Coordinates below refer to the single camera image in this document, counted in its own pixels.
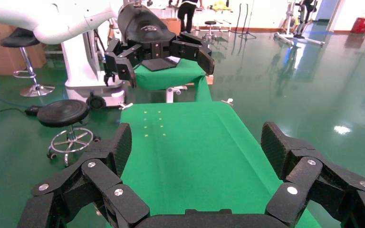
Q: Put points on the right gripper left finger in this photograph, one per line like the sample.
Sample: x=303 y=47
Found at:
x=100 y=176

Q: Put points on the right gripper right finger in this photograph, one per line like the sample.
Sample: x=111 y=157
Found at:
x=308 y=176

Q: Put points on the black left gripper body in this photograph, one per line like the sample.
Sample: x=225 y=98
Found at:
x=144 y=28

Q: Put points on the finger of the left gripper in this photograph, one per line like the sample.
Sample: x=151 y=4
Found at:
x=122 y=67
x=201 y=53

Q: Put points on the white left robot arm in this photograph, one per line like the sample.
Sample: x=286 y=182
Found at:
x=59 y=25

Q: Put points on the red box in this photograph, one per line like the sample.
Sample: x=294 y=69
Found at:
x=362 y=25

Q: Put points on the small black chrome stool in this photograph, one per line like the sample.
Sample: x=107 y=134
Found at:
x=210 y=23

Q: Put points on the flat black pad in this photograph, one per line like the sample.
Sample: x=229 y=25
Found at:
x=159 y=64

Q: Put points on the green table cloth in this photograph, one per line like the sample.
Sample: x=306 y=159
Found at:
x=170 y=77
x=195 y=157

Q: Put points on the person in black trousers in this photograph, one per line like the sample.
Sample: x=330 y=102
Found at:
x=186 y=15

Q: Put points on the white robot body column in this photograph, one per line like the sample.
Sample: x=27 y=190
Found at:
x=81 y=63

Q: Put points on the white table leg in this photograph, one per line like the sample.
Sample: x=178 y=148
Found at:
x=170 y=94

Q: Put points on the yellow object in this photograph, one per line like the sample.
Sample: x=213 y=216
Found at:
x=221 y=5

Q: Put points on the round black stool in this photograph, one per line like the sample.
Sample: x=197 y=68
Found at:
x=63 y=112

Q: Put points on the black power adapter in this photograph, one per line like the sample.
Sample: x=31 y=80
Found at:
x=33 y=110

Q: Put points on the black saddle seat stool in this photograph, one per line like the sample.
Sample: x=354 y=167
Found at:
x=18 y=39

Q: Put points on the white wheeled equipment stand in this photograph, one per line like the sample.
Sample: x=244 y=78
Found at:
x=305 y=9

